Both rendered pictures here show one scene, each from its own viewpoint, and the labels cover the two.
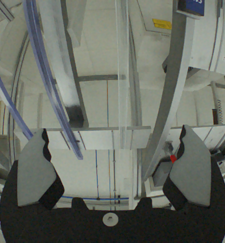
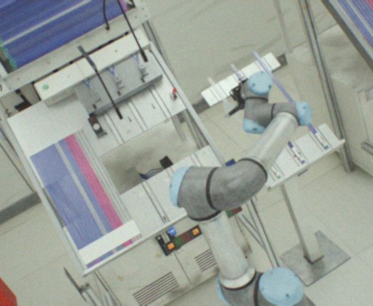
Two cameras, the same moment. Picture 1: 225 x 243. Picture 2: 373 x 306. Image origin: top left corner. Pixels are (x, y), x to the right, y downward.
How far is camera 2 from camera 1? 1.96 m
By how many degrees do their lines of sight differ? 28
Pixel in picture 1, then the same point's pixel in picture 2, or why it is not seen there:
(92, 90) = (194, 78)
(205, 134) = (147, 120)
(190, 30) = (221, 158)
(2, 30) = (371, 127)
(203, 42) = (208, 161)
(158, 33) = not seen: hidden behind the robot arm
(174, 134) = (178, 107)
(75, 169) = not seen: outside the picture
